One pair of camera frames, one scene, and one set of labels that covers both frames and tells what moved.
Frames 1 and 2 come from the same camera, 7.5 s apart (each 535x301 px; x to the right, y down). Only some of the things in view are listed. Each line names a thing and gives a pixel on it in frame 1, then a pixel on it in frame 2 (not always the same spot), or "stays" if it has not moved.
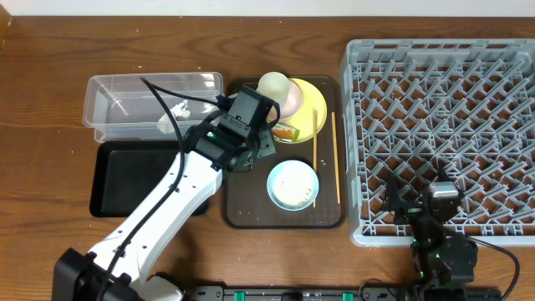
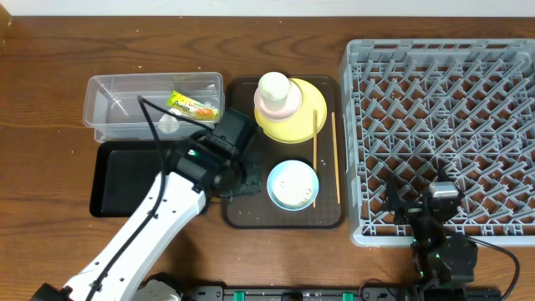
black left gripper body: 263,145 to 247,179
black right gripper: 412,207 stays
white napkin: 165,124 stays
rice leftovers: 292,186 stays
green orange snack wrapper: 285,133 to 191,107
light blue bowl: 292,185 stays
